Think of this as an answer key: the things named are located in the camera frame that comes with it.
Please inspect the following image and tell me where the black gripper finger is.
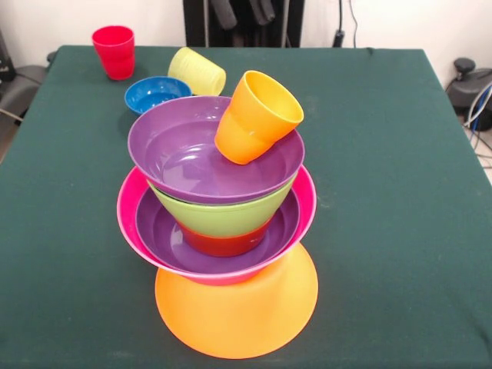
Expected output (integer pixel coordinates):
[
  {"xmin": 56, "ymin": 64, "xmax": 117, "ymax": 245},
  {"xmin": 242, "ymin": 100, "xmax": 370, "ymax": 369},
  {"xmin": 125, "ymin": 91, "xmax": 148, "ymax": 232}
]
[
  {"xmin": 248, "ymin": 0, "xmax": 276, "ymax": 27},
  {"xmin": 210, "ymin": 0, "xmax": 238, "ymax": 30}
]

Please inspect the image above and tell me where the yellow plastic cup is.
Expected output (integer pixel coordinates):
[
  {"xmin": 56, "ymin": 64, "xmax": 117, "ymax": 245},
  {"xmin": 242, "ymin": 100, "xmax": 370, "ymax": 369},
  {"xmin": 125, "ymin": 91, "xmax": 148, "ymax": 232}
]
[{"xmin": 167, "ymin": 46, "xmax": 227, "ymax": 96}]

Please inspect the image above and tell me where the small blue plastic bowl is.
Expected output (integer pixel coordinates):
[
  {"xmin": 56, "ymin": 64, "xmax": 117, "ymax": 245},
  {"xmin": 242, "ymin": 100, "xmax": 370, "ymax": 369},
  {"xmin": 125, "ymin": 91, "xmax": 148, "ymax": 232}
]
[{"xmin": 124, "ymin": 75, "xmax": 193, "ymax": 116}]

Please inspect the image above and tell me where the orange plastic cup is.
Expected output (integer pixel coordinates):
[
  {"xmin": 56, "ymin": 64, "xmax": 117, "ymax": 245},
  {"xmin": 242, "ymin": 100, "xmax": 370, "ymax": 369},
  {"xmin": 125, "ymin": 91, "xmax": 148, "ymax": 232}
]
[{"xmin": 214, "ymin": 70, "xmax": 305, "ymax": 166}]

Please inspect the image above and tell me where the purple plastic bowl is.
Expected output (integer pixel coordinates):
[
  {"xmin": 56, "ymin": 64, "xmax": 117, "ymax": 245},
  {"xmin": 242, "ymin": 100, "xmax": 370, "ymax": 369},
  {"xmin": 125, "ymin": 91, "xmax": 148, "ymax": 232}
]
[
  {"xmin": 127, "ymin": 95, "xmax": 308, "ymax": 204},
  {"xmin": 135, "ymin": 188, "xmax": 301, "ymax": 274}
]

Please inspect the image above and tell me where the green plastic bowl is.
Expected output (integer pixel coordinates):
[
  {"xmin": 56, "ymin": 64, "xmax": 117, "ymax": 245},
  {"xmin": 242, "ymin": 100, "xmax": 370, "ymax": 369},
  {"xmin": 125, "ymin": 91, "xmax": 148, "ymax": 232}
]
[{"xmin": 148, "ymin": 175, "xmax": 299, "ymax": 238}]

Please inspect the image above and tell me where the large pink plastic bowl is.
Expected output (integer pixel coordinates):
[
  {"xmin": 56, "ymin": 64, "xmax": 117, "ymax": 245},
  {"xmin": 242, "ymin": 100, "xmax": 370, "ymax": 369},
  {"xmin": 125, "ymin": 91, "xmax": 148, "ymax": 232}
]
[{"xmin": 116, "ymin": 165, "xmax": 318, "ymax": 286}]

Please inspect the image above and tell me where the small red-orange plastic bowl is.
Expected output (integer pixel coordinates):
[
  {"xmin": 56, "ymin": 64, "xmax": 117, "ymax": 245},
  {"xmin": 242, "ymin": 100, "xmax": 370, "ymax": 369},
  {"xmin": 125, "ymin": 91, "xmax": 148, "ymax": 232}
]
[{"xmin": 178, "ymin": 221, "xmax": 272, "ymax": 258}]

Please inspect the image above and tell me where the large orange plastic bowl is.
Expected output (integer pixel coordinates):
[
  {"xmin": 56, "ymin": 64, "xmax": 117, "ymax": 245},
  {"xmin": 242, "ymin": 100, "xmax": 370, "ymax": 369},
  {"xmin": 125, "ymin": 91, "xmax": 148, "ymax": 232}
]
[{"xmin": 155, "ymin": 242, "xmax": 319, "ymax": 361}]

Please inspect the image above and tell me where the red plastic cup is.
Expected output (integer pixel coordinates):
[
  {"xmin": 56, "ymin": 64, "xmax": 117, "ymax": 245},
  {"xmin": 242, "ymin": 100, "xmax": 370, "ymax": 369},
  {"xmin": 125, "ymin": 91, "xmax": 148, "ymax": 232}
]
[{"xmin": 91, "ymin": 25, "xmax": 136, "ymax": 81}]

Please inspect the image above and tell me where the dark green table cloth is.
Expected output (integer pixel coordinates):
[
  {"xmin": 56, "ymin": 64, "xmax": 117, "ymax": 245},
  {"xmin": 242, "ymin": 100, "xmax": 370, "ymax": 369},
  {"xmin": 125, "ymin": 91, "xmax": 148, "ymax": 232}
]
[{"xmin": 0, "ymin": 45, "xmax": 492, "ymax": 369}]

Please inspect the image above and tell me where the black hanging wall cable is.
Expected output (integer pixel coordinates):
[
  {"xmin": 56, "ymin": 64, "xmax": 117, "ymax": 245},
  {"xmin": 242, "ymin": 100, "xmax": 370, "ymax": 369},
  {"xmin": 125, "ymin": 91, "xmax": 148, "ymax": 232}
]
[{"xmin": 332, "ymin": 0, "xmax": 359, "ymax": 48}]

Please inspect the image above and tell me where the tangle of cables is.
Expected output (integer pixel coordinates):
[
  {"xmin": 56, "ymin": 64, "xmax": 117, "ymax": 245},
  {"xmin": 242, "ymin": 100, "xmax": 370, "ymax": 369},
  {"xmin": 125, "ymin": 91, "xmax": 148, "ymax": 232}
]
[{"xmin": 463, "ymin": 82, "xmax": 492, "ymax": 170}]

